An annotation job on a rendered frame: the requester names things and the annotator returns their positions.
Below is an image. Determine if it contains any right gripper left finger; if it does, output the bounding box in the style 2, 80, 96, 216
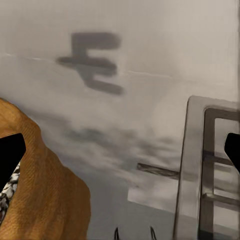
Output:
0, 133, 26, 193

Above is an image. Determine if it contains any popcorn bag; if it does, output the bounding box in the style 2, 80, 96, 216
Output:
0, 97, 68, 240

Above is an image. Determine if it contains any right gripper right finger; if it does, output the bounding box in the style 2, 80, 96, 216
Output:
224, 133, 240, 172

